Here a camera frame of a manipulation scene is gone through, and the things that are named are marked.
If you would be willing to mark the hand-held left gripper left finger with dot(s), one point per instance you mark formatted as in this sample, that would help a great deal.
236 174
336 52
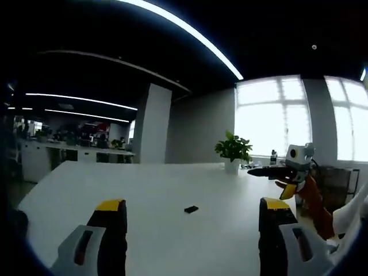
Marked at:
112 235

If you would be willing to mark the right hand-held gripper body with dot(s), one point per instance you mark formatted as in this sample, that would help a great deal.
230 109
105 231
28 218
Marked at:
300 164

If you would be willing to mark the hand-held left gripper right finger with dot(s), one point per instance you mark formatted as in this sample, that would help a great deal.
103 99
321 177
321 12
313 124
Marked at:
271 235

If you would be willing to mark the black plastic buckle pronged part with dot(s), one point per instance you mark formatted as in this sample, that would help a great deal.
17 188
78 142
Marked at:
188 210

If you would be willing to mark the black plastic buckle socket part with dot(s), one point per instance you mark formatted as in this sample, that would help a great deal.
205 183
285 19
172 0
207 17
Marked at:
195 208

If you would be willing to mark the person's right hand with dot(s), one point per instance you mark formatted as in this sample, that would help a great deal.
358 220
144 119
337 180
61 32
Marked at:
308 188

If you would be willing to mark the small dark bottle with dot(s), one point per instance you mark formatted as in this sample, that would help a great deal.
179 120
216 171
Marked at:
273 158

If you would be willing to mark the green plant in white pot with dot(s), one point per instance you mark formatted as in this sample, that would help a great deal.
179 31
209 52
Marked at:
232 166

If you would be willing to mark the large bright window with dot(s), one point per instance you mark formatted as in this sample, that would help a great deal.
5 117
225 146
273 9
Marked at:
350 120
270 120

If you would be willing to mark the person's white shirt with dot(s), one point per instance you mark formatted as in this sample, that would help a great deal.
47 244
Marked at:
349 218

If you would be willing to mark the row of white office desks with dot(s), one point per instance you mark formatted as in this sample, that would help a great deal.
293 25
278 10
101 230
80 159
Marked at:
37 152

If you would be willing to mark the thin ceiling light strip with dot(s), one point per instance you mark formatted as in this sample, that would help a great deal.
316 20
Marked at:
80 99
86 115

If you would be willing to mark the long curved ceiling light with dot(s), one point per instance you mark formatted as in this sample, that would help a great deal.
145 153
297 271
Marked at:
201 37

